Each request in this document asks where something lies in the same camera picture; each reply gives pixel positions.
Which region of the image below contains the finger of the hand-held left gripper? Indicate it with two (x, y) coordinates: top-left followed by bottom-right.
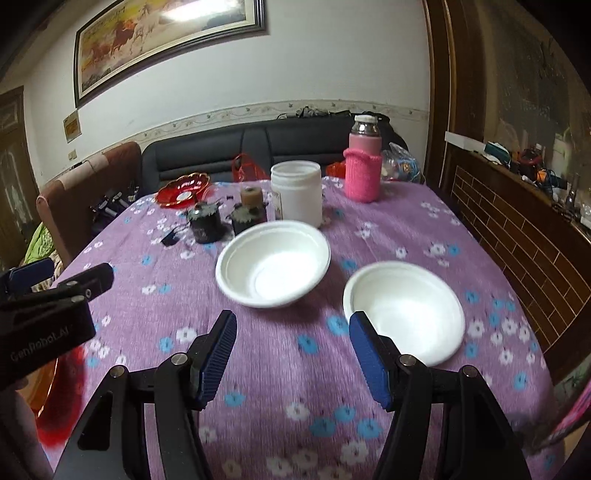
(0, 263), (115, 311)
(0, 257), (55, 299)

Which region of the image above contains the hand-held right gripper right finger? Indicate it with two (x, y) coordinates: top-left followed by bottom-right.
(348, 311), (527, 480)

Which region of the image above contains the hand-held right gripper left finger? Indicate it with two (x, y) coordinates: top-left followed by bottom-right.
(54, 309), (238, 480)

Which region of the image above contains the white foam bowl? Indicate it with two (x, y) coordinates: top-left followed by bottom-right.
(215, 220), (332, 309)
(342, 261), (465, 368)

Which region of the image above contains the red glass plate gold rim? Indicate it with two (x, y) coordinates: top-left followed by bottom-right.
(154, 172), (213, 210)

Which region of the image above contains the green cloth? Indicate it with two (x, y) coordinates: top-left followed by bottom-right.
(23, 224), (58, 264)

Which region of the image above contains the purple floral tablecloth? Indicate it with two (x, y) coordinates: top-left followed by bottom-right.
(51, 175), (566, 480)

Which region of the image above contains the red fuzzy object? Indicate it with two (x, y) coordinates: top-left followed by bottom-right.
(34, 344), (88, 450)

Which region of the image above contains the brown armchair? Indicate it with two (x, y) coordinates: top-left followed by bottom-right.
(36, 141), (143, 268)

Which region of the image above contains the wooden door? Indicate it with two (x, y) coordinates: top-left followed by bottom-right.
(0, 85), (42, 273)

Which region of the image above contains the dark flower-shaped cup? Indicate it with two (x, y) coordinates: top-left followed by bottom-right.
(186, 202), (227, 244)
(229, 205), (269, 236)

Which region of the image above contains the white plastic jar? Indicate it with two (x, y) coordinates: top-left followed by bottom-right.
(270, 161), (322, 228)

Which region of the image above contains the wooden cabinet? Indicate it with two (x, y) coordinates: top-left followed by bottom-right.
(443, 131), (591, 384)

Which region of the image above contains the bottle in pink knitted sleeve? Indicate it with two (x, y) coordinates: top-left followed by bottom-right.
(342, 114), (384, 203)

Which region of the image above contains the red plastic bag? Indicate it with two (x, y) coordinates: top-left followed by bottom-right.
(231, 154), (271, 183)

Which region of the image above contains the printed plastic bag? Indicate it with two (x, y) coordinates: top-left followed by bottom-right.
(381, 142), (426, 185)

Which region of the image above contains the pink cloth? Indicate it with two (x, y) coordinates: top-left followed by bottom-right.
(545, 369), (591, 448)

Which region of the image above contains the black leather sofa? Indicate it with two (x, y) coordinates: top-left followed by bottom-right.
(141, 111), (407, 197)

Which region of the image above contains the white box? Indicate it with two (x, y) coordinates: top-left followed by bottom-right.
(444, 130), (490, 153)

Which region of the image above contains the framed horse painting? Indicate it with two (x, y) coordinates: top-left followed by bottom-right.
(74, 0), (269, 109)

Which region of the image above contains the yellow wall plaque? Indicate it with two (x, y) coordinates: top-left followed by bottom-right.
(62, 109), (81, 144)

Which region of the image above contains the wooden door frame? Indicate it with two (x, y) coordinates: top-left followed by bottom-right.
(422, 0), (481, 190)

